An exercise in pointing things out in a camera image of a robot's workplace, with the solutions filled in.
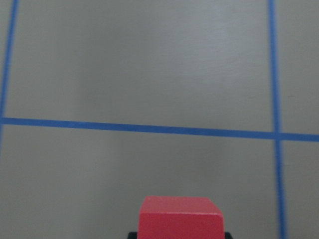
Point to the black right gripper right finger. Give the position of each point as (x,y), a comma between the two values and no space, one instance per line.
(227,235)

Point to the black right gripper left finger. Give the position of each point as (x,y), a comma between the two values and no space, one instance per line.
(132,235)

